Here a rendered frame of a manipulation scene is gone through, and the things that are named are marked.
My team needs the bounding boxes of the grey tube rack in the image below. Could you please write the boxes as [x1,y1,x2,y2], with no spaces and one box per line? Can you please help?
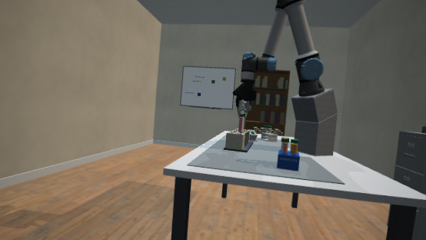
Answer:
[261,132,278,142]

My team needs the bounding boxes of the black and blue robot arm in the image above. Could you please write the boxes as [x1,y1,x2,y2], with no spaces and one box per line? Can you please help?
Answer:
[241,0,324,97]

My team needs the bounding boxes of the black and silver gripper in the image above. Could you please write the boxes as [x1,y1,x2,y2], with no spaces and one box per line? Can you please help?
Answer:
[236,79,256,118]

